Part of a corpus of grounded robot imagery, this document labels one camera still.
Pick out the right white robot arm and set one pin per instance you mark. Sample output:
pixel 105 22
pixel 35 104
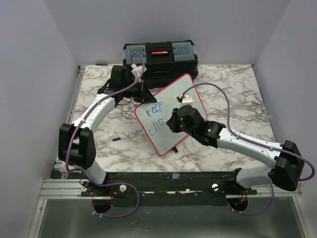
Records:
pixel 281 163

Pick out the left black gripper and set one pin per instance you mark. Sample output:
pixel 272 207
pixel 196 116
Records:
pixel 144 95

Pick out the pink framed whiteboard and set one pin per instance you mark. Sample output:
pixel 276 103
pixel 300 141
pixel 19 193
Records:
pixel 153 117

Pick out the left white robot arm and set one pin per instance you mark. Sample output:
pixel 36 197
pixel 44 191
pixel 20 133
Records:
pixel 76 145

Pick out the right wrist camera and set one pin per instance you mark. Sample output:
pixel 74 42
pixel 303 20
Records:
pixel 185 99

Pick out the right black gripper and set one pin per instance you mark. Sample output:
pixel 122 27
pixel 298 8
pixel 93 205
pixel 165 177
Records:
pixel 172 122

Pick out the black plastic toolbox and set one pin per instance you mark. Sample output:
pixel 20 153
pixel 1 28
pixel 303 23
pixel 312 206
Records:
pixel 165 61

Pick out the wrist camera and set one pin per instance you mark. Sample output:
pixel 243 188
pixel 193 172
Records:
pixel 185 99
pixel 138 71

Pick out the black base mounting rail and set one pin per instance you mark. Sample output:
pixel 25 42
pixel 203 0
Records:
pixel 126 189

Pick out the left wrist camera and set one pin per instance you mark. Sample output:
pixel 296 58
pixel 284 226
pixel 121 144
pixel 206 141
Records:
pixel 138 71

